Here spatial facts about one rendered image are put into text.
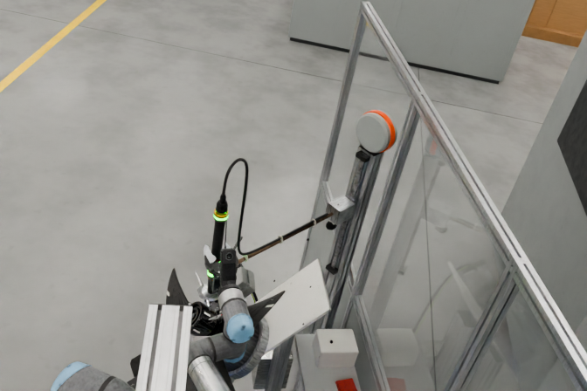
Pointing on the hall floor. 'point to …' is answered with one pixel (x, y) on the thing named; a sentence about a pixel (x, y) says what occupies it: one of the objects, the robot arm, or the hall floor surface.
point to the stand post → (279, 366)
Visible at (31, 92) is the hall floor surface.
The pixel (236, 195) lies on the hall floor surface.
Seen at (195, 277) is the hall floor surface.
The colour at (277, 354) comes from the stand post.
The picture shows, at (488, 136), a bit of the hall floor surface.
